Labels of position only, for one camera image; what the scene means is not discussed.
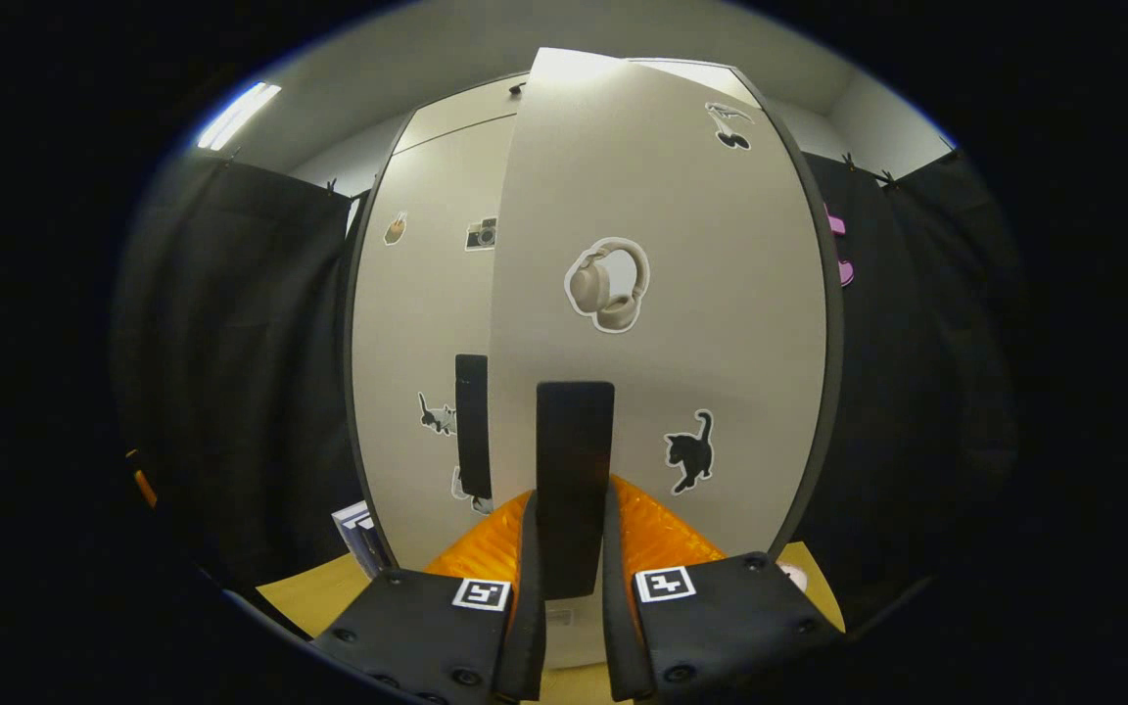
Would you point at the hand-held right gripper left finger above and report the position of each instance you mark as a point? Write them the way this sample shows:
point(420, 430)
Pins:
point(525, 607)

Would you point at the beige double-door shoe cabinet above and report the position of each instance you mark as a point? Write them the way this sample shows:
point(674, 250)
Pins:
point(831, 323)

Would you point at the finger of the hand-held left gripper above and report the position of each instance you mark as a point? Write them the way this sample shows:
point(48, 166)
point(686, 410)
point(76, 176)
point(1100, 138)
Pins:
point(143, 482)

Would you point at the light blue book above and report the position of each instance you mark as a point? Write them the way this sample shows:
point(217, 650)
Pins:
point(347, 524)

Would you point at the small ceiling light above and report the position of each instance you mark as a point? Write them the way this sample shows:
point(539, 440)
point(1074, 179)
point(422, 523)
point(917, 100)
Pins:
point(236, 116)

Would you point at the black backdrop cloth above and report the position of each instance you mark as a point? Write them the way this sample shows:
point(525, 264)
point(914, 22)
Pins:
point(231, 372)
point(916, 392)

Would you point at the beige cabinet door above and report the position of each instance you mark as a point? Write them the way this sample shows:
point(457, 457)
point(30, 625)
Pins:
point(701, 343)
point(417, 323)

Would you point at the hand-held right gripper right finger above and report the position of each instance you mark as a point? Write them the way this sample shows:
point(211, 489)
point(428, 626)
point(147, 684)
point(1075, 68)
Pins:
point(618, 627)

